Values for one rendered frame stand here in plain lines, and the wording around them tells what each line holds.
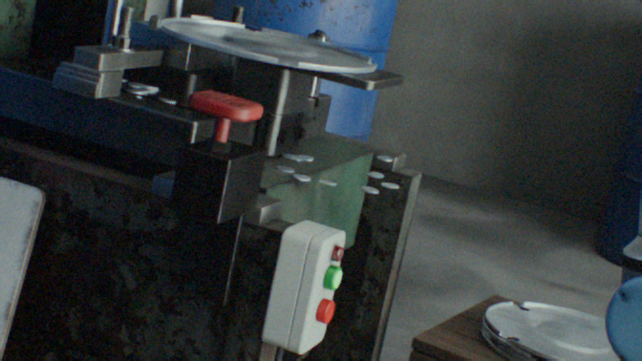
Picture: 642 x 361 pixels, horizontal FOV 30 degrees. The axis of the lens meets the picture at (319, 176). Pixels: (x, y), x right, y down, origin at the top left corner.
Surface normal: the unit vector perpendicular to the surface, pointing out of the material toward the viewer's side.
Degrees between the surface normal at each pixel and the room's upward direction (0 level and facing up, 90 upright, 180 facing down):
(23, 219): 78
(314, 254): 90
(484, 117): 90
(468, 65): 90
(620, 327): 97
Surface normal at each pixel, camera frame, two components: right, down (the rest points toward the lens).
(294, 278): -0.36, 0.13
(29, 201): -0.29, -0.07
